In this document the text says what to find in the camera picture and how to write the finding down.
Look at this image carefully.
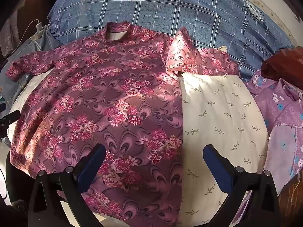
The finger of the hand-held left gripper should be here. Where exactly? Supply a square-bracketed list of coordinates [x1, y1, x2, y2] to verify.
[0, 110, 22, 129]

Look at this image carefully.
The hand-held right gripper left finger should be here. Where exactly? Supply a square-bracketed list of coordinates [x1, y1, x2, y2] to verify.
[28, 144, 106, 227]

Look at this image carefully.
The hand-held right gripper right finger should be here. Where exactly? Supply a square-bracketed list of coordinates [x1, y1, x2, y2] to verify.
[203, 144, 287, 227]

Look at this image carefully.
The pink floral shirt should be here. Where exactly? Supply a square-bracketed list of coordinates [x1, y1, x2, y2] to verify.
[6, 22, 239, 227]

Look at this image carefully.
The cream leaf-print pillow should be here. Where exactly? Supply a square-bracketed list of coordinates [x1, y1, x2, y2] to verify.
[7, 46, 269, 227]

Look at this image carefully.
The grey-blue star-print cloth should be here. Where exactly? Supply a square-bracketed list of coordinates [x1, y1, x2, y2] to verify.
[0, 26, 62, 114]

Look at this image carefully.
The purple floral garment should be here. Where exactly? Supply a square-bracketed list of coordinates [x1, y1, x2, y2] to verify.
[233, 70, 303, 223]

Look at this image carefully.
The brown cloth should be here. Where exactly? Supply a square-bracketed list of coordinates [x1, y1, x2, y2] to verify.
[0, 0, 31, 57]

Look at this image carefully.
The red-brown plastic bag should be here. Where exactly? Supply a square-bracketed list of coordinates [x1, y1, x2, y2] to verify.
[260, 47, 303, 86]

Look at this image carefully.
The blue plaid blanket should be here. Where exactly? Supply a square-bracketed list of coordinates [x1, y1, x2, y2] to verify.
[47, 0, 295, 81]

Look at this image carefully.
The wooden bed frame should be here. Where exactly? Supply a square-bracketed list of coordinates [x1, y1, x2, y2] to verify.
[279, 175, 303, 227]

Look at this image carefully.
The white charger cable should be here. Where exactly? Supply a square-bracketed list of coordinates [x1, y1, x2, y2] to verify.
[19, 19, 39, 44]

